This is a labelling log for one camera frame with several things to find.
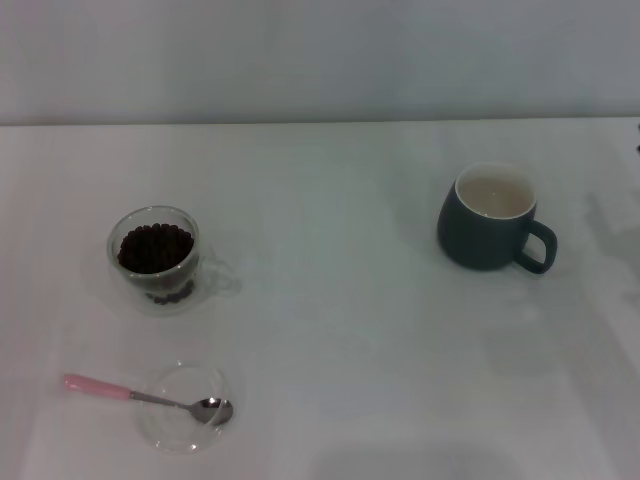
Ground dark green ceramic mug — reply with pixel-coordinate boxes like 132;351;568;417
436;160;559;275

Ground pink-handled metal spoon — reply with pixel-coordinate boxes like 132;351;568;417
63;373;235;427

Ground coffee beans pile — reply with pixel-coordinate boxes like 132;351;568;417
117;223;196;276

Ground clear glass saucer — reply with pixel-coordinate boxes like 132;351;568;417
137;360;236;455

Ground double-wall glass cup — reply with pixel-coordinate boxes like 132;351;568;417
106;204;240;317

